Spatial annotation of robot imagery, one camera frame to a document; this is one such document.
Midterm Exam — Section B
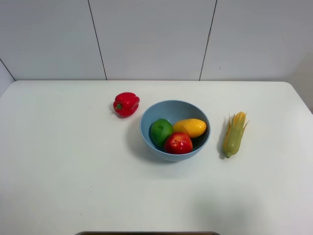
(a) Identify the green lime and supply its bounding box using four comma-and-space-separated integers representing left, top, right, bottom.
150, 118, 173, 147

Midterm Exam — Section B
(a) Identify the red yellow peach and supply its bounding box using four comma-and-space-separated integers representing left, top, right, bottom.
164, 132, 193, 154

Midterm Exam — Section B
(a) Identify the yellow mango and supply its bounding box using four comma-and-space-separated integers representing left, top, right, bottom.
172, 118, 207, 139

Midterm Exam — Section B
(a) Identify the blue plastic bowl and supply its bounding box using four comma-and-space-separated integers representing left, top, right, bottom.
140, 100, 211, 162

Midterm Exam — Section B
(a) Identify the red bell pepper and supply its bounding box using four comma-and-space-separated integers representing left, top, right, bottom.
113, 92, 140, 118

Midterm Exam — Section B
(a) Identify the green husked corn cob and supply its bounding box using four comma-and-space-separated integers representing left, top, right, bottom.
223, 112, 249, 159

